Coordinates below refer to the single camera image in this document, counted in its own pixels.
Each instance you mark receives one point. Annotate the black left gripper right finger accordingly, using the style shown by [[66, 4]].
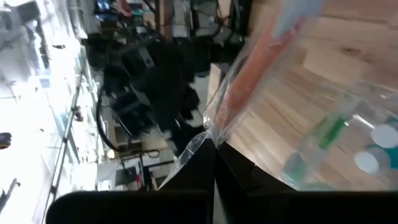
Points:
[[264, 205]]

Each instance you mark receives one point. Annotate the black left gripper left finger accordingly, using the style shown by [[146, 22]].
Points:
[[186, 193]]

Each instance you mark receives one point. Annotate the orange white toothbrush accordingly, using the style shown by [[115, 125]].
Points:
[[248, 77]]

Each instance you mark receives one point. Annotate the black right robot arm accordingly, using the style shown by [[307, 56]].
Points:
[[161, 81]]

